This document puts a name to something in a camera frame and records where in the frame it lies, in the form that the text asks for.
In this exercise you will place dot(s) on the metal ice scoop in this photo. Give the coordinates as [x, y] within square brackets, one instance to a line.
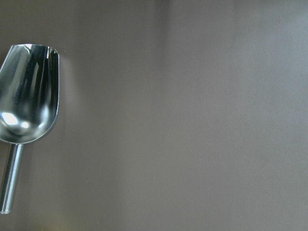
[29, 101]

